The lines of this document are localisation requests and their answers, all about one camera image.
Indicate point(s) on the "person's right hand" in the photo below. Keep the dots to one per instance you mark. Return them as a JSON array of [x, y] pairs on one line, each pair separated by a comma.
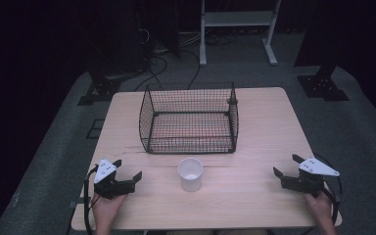
[[321, 210]]

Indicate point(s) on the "black metal stand base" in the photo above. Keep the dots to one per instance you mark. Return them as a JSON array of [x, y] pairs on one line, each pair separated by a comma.
[[320, 86], [103, 88]]

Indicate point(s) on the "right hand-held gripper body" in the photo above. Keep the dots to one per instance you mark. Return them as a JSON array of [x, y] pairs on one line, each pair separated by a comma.
[[303, 184]]

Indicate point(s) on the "person's left hand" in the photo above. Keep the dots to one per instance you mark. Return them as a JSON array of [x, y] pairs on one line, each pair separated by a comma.
[[106, 210]]

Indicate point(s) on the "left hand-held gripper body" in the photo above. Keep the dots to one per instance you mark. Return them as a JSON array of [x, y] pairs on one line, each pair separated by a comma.
[[111, 188]]

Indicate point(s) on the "white metal desk frame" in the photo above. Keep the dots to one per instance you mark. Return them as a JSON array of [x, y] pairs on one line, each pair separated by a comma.
[[238, 18]]

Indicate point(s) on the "white cup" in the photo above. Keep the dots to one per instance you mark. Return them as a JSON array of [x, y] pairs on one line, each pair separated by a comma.
[[190, 182]]

